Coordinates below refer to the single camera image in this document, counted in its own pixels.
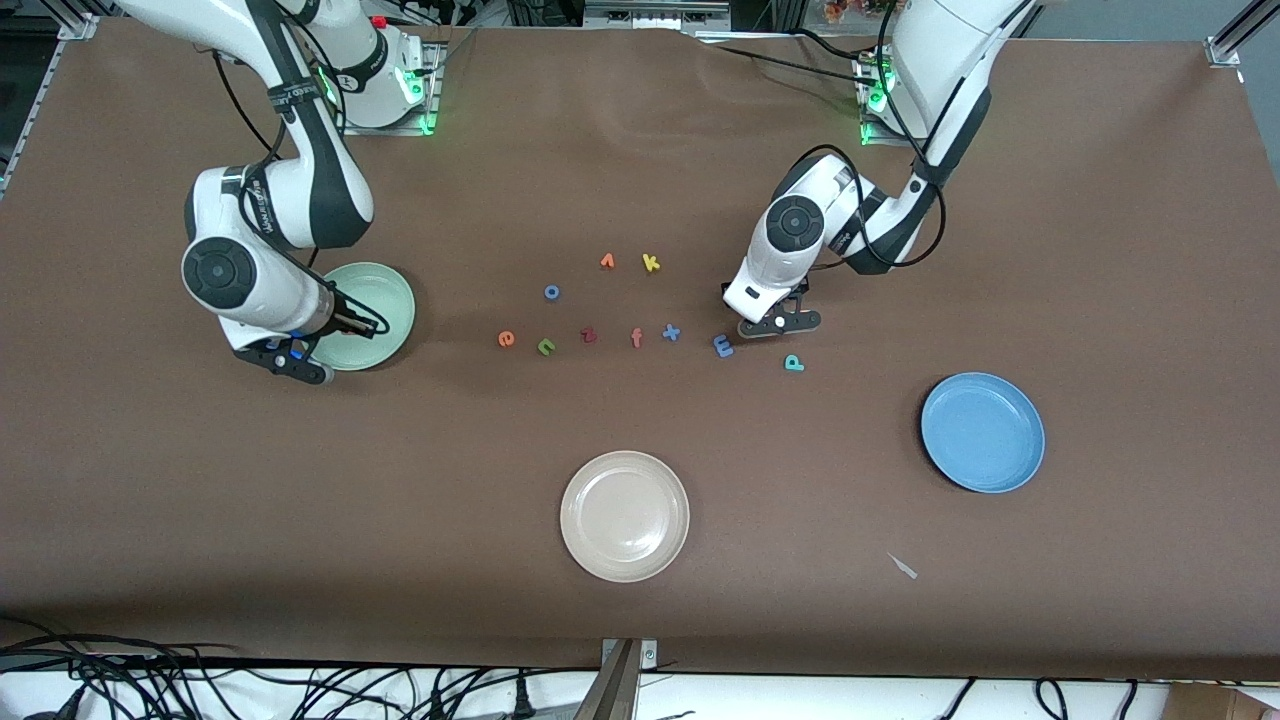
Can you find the grey tape scrap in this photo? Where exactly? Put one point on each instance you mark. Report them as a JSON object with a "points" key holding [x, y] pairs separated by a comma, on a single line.
{"points": [[903, 567]]}

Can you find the silver metal rail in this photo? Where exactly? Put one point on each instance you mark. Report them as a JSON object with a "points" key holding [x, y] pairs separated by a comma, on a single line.
{"points": [[650, 12]]}

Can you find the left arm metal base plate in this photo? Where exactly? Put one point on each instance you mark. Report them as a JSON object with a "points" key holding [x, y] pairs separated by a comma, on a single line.
{"points": [[940, 143]]}

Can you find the aluminium frame profile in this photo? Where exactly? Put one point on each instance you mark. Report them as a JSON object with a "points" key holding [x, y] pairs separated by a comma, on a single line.
{"points": [[75, 28], [1240, 25]]}

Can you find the beige plate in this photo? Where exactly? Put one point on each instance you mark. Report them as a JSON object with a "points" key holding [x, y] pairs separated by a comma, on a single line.
{"points": [[625, 516]]}

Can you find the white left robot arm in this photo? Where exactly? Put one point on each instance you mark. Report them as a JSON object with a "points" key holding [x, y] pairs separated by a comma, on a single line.
{"points": [[940, 60]]}

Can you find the metal table leg bracket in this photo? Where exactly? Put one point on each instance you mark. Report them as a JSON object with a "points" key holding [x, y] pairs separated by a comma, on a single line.
{"points": [[620, 690]]}

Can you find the pale green plate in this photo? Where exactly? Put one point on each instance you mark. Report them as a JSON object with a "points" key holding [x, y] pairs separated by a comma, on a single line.
{"points": [[375, 280]]}

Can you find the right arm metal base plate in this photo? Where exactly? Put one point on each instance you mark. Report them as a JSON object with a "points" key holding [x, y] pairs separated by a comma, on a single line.
{"points": [[380, 130]]}

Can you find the cardboard box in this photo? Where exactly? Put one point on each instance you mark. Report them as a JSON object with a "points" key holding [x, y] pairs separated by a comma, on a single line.
{"points": [[1220, 705]]}

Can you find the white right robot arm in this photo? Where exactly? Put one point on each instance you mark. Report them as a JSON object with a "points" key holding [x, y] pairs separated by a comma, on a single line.
{"points": [[250, 300]]}

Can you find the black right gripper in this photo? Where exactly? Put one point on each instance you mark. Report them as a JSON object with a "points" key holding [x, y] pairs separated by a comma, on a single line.
{"points": [[341, 318]]}

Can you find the brown table cover sheet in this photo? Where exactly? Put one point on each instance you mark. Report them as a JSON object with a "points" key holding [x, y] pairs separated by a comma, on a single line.
{"points": [[640, 150]]}

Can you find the blue foam letter E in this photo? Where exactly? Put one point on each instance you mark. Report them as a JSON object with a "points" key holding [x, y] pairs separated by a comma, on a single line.
{"points": [[722, 347]]}

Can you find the blue plate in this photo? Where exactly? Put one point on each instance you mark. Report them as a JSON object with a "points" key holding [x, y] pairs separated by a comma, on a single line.
{"points": [[983, 432]]}

